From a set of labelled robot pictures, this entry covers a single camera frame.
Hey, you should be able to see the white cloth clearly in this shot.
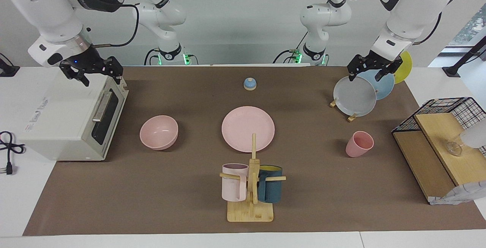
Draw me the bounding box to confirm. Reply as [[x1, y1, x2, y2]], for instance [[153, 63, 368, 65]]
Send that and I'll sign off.
[[429, 182, 486, 205]]

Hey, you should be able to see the clear glass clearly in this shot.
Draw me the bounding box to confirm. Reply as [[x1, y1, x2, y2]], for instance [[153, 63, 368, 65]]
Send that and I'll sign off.
[[446, 140, 464, 156]]

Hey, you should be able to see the cream toaster oven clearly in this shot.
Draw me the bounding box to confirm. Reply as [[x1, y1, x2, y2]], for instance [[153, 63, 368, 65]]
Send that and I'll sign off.
[[19, 68, 129, 162]]

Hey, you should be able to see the black clamp stand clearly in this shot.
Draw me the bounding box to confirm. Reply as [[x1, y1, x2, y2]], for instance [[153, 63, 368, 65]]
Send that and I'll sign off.
[[442, 35, 486, 77], [0, 52, 20, 77]]

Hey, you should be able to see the pale pink mug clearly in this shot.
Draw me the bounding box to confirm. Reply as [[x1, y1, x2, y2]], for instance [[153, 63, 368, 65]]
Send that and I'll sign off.
[[222, 163, 249, 202]]

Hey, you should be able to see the pink cup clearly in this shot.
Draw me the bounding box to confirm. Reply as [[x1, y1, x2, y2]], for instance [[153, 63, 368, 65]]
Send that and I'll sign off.
[[345, 131, 374, 158]]

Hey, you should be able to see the pink bowl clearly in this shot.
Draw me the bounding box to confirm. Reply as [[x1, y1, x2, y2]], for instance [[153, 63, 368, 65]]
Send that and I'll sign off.
[[139, 115, 179, 150]]

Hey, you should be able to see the black power cord with plug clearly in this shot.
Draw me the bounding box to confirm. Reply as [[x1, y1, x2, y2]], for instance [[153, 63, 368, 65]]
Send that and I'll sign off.
[[0, 131, 25, 175]]

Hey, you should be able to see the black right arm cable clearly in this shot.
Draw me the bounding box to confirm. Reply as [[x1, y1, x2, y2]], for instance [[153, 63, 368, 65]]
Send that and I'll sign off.
[[91, 0, 141, 48]]

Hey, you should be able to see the pink plate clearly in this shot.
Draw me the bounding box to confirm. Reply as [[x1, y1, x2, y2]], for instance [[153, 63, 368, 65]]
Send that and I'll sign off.
[[222, 106, 275, 153]]

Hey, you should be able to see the grey plate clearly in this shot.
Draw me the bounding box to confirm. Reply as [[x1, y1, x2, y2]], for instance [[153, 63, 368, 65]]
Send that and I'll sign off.
[[333, 76, 377, 117]]

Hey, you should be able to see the yellow plate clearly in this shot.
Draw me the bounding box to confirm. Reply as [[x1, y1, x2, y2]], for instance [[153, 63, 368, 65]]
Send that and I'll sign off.
[[393, 51, 413, 85]]

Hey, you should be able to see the window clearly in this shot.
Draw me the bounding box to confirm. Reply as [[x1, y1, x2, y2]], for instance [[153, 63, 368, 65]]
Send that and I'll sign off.
[[449, 3, 486, 47]]

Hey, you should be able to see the black base cable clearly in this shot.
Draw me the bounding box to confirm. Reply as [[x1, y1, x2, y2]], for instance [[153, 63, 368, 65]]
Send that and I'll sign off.
[[144, 48, 161, 66], [272, 49, 304, 65]]

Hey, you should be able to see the dark teal mug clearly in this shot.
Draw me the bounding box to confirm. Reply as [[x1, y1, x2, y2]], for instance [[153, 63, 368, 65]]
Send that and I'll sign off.
[[257, 165, 283, 204]]

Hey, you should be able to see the wooden plate rack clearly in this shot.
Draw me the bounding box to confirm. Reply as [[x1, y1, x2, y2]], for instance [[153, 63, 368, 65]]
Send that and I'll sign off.
[[329, 98, 358, 122]]

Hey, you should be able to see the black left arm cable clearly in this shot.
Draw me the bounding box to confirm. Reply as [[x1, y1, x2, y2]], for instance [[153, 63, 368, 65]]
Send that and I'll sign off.
[[413, 11, 443, 46]]

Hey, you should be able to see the wooden mug tree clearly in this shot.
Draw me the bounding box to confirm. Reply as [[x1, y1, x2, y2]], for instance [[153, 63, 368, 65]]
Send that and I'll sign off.
[[219, 133, 286, 223]]

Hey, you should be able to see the wire and wood shelf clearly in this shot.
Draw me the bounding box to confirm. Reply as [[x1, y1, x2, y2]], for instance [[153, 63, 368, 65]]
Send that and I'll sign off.
[[391, 97, 486, 205]]

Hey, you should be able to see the light blue plate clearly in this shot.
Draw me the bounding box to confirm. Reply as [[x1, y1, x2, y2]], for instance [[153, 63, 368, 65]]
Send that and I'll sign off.
[[359, 70, 395, 101]]

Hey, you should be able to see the brown table mat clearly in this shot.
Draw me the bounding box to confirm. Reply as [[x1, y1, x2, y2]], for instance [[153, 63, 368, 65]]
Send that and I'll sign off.
[[23, 66, 486, 236]]

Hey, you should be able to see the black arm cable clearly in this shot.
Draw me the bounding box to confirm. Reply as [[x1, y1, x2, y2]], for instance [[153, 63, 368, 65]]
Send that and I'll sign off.
[[413, 11, 443, 46], [91, 0, 141, 48]]

